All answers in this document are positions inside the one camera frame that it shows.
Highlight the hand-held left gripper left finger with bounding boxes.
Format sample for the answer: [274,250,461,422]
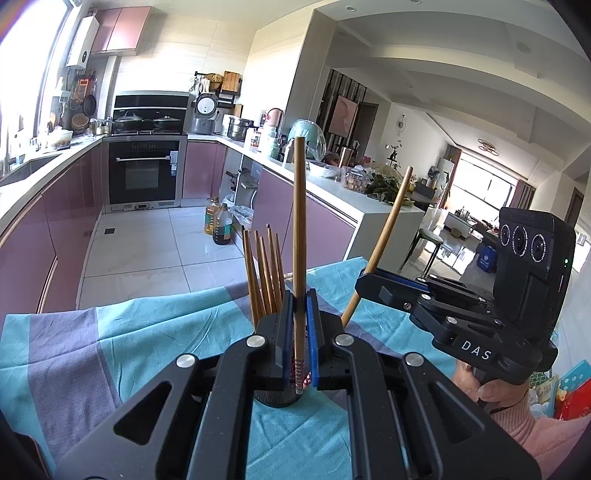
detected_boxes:
[54,288,296,480]

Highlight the colourful boxes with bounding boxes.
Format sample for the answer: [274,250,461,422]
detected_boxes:
[528,359,591,422]

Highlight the brown window curtain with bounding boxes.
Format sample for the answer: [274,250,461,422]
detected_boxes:
[510,178,537,212]

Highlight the green kitchen appliance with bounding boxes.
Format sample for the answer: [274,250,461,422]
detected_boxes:
[287,119,327,162]

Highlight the steel faucet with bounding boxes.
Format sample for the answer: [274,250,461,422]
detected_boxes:
[1,124,13,177]

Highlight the black built-in oven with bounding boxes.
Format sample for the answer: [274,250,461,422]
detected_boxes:
[102,137,188,213]

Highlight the leafy green vegetables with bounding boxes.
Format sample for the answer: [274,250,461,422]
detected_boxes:
[366,172,410,205]

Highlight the pink lower corner cabinet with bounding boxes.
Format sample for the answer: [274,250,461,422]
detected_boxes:
[182,140,227,200]

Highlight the pink lower cabinet long row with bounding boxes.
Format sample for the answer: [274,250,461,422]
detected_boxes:
[0,138,105,315]

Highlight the steel stock pot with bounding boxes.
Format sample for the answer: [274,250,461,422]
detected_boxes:
[227,116,255,141]

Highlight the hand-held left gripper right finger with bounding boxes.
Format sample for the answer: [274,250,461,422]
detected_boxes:
[305,288,542,480]

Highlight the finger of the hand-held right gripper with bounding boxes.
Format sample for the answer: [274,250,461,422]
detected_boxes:
[355,276,505,332]
[366,269,496,304]

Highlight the black mesh chopstick holder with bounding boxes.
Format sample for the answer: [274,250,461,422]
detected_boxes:
[253,307,345,408]

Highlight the pink island cabinet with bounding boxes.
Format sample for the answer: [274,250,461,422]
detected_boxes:
[251,167,359,283]

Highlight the clear plastic food container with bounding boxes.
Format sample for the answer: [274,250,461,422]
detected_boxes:
[341,168,371,193]

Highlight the dark cooking oil bottle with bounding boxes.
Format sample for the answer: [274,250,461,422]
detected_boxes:
[212,202,232,246]

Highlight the dark brown object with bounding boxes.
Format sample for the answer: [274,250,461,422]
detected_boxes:
[0,414,52,480]

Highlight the kitchen sink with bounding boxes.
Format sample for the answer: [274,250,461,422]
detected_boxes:
[0,154,62,186]

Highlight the person's right forearm pink sleeve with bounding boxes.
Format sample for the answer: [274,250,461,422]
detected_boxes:
[488,392,591,480]

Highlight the yellow cooking oil bottle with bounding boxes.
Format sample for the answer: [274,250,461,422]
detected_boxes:
[204,197,221,236]

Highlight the black wok with lid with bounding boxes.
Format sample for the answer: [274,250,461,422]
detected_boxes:
[114,112,145,133]

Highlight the framed wall picture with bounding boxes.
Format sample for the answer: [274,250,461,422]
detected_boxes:
[332,95,359,137]

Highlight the person's right hand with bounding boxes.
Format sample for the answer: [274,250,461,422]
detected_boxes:
[451,357,530,414]

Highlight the wall rack with pans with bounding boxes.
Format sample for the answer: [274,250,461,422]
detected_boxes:
[59,71,99,136]

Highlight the pink upper wall cabinet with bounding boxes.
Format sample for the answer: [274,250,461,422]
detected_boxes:
[89,6,153,56]

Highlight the white water heater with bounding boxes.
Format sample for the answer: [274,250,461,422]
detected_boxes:
[66,4,100,70]

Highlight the teal and grey tablecloth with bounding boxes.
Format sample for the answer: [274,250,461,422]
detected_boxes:
[0,257,462,480]

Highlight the green cushioned stool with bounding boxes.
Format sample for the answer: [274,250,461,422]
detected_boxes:
[399,228,444,278]

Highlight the bunch of wooden chopsticks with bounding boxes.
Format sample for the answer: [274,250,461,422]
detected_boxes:
[241,224,279,329]

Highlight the silver rice cooker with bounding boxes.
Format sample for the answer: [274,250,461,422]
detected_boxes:
[191,93,219,135]

